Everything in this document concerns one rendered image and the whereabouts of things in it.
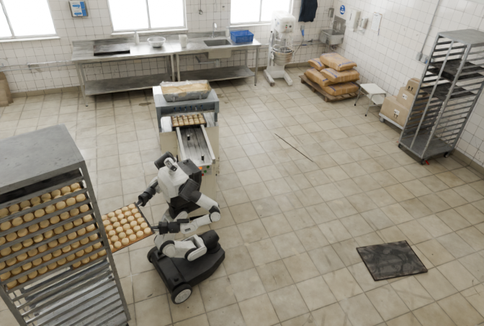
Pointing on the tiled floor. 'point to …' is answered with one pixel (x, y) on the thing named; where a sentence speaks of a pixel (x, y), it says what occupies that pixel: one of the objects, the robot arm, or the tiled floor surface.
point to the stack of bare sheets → (391, 260)
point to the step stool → (372, 94)
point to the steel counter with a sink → (225, 44)
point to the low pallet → (326, 92)
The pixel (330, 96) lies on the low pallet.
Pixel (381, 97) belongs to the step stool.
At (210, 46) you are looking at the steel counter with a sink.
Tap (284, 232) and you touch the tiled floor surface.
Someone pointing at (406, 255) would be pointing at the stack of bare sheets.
